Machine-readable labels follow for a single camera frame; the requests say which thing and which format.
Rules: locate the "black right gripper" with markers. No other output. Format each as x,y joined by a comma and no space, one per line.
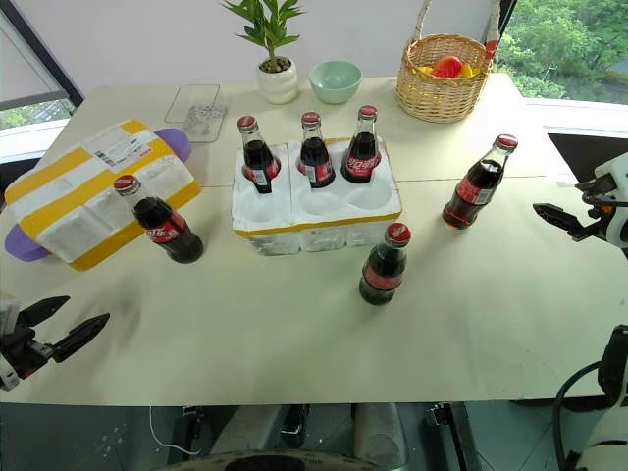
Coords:
599,216

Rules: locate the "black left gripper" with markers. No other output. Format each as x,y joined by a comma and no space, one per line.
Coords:
22,350

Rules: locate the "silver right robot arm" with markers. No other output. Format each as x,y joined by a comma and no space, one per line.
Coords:
615,378

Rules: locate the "glass cola bottle red cap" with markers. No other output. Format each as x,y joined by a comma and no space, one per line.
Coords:
473,189
314,157
362,157
257,157
383,275
167,228

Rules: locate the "white foam lid yellow tape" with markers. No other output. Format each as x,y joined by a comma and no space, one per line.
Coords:
78,211

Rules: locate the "white foam bottle tray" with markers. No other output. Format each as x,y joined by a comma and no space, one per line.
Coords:
314,223

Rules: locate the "yellow toy fruit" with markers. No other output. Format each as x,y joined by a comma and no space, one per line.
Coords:
468,72

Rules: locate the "red toy pepper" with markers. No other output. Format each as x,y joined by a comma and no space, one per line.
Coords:
447,67

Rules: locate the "purple plastic tray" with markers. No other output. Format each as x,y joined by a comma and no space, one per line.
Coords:
175,142

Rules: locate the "grey rounded robot part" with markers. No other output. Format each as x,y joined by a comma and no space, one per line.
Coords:
250,429
380,432

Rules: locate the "clear plastic tray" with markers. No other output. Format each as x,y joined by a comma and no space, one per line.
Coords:
198,110

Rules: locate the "dark rounded robot body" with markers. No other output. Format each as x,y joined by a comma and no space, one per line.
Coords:
289,461

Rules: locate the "mint green bowl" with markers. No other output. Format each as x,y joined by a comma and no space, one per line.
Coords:
335,81

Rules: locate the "green plant in white pot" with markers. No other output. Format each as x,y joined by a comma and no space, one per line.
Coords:
277,73

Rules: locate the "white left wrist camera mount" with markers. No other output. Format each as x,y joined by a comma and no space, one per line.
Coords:
7,311

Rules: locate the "black metal bracket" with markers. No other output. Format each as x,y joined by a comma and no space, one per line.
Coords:
446,432
295,424
192,427

